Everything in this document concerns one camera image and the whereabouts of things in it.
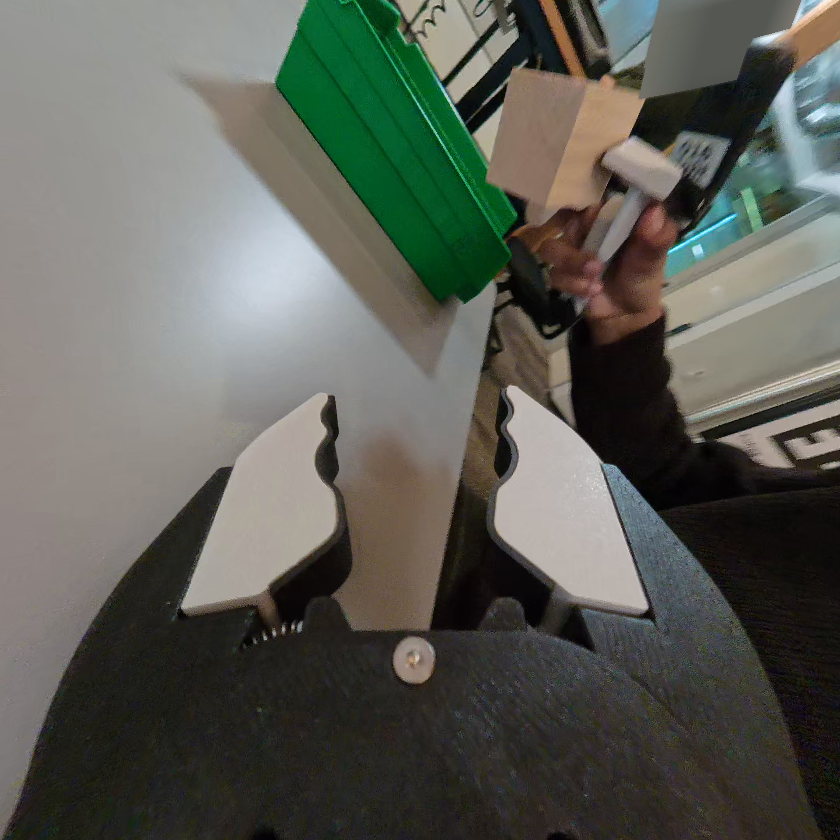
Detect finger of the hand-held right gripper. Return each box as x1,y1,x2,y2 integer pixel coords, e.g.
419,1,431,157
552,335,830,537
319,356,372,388
600,136,685,200

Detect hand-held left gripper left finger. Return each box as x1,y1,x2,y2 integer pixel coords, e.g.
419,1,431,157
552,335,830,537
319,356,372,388
180,393,353,626

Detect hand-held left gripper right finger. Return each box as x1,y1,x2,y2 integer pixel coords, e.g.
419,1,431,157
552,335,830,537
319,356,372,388
487,386,651,635

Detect large wooden cube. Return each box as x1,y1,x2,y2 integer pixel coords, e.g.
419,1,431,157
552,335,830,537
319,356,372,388
486,68,646,212

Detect green plastic bin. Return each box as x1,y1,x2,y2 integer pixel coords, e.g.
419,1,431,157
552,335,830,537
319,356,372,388
276,0,517,304

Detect person's right forearm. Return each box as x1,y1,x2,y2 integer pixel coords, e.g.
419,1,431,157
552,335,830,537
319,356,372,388
567,314,723,500

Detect person's right hand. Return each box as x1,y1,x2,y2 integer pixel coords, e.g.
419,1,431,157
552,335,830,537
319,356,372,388
543,205,680,324

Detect wooden beam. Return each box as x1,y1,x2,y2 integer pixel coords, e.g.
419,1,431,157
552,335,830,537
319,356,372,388
768,0,840,74

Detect wooden top table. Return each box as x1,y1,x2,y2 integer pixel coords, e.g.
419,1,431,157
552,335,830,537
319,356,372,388
436,0,588,135

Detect black office chair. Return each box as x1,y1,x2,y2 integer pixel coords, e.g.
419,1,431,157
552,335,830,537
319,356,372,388
497,236,581,342

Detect framed marker poster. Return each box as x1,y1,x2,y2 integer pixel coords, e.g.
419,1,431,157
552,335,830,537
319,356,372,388
696,394,840,471

